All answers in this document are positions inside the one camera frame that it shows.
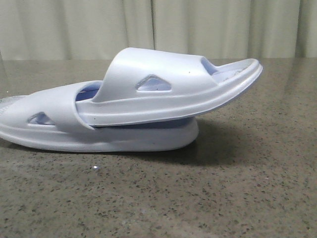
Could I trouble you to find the light blue right-side slipper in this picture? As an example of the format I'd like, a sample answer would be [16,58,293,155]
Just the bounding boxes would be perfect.
[76,48,263,126]

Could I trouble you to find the light blue left-side slipper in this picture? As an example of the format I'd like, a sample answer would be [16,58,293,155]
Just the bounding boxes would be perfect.
[0,81,199,152]

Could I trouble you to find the pale green curtain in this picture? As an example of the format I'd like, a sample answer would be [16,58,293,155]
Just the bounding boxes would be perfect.
[0,0,317,60]

